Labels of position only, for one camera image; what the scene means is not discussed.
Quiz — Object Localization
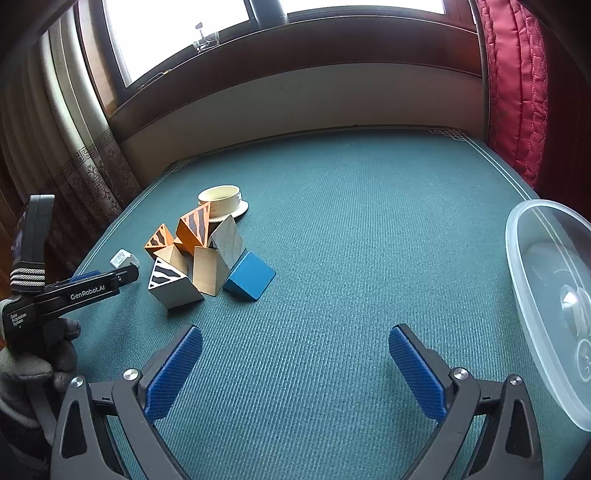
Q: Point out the white zebra-striped wedge block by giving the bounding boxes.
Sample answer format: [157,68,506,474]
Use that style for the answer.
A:
[147,258,204,309]

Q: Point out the small orange tiger-striped wedge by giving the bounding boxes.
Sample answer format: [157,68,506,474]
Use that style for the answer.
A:
[144,223,173,259]

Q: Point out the large orange tiger-striped wedge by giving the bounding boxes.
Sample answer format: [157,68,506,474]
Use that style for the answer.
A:
[176,202,211,255]

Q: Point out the plain wooden triangular block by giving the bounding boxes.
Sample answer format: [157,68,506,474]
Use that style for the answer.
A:
[192,247,230,296]

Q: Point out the grey gloved left hand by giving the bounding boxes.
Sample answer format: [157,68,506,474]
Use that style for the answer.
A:
[1,318,81,437]

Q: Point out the small white cube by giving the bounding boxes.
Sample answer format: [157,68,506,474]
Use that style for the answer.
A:
[109,249,140,269]

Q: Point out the small plain wooden wedge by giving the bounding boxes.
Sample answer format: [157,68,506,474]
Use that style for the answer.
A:
[155,244,188,275]

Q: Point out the plain wooden rectangular block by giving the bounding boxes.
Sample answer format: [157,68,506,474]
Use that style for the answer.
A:
[209,215,245,269]

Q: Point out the blue wooden wedge block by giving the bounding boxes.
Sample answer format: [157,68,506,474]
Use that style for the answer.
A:
[222,251,276,302]

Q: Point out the patterned beige curtain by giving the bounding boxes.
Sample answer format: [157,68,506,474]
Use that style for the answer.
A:
[1,9,141,271]

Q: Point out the clear plastic bowl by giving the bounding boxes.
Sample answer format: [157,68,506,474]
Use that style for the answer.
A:
[505,199,590,432]

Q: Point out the glass item on windowsill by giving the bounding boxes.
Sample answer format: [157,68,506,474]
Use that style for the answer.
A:
[192,22,221,53]

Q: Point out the red quilted curtain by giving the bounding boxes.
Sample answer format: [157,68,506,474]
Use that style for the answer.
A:
[476,0,549,187]

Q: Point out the dark wooden window frame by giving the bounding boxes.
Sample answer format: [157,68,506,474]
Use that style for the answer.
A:
[73,1,484,142]

